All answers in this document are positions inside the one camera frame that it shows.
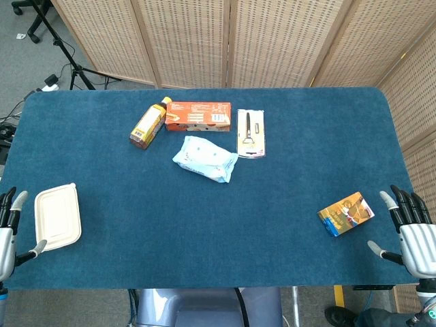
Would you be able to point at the grey blue robot torso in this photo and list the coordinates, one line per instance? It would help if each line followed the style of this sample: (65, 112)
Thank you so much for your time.
(190, 310)

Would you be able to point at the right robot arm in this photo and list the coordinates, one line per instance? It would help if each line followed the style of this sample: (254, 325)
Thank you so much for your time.
(425, 296)

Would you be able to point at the light blue wet wipes pack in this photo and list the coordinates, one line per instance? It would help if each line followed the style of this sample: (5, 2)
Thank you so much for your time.
(204, 160)

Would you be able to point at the white paper scrap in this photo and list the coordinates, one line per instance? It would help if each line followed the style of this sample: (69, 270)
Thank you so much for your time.
(20, 35)

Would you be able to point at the dark trouser leg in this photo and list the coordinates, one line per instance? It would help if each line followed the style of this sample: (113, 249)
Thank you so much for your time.
(381, 320)

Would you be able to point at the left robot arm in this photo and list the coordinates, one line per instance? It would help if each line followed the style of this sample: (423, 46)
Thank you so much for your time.
(2, 294)

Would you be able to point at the small yellow and blue box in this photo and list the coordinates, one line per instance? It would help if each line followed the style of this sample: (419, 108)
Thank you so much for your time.
(345, 214)

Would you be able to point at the woven folding screen panel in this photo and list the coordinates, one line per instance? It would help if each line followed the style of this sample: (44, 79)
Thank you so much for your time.
(109, 37)
(279, 41)
(368, 41)
(187, 41)
(415, 95)

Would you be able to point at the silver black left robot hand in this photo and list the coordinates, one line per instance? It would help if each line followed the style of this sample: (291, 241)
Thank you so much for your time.
(6, 245)

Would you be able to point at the yellow table leg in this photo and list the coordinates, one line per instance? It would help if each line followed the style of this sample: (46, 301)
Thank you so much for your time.
(338, 295)

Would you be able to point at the razor in blister pack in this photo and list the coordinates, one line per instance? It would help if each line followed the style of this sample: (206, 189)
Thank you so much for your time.
(251, 136)

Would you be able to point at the blue carpet table cover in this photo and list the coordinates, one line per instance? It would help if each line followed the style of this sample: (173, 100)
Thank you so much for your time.
(204, 231)

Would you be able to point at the white lidded food container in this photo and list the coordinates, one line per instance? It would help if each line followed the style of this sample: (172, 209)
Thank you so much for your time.
(58, 218)

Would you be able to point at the black power adapter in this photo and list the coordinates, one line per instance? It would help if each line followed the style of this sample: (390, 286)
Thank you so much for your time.
(51, 80)

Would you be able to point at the white power strip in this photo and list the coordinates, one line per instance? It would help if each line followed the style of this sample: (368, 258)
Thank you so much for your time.
(47, 88)

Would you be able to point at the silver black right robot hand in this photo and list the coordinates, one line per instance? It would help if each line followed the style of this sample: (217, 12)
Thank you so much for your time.
(419, 245)

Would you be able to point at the silver metal table leg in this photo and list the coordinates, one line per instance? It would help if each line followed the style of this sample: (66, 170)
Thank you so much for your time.
(295, 306)

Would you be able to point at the black office chair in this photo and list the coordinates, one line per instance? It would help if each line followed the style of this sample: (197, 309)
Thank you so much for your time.
(34, 25)

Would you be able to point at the black shoe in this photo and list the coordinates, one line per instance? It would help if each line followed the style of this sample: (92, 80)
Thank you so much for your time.
(337, 316)

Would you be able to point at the long orange carton box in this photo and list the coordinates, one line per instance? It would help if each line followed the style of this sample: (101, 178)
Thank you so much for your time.
(197, 117)

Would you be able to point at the black tripod stand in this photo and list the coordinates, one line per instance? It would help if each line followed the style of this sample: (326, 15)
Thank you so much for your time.
(75, 68)

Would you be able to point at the yellow labelled drink bottle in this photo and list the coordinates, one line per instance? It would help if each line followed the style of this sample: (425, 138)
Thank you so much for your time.
(148, 124)

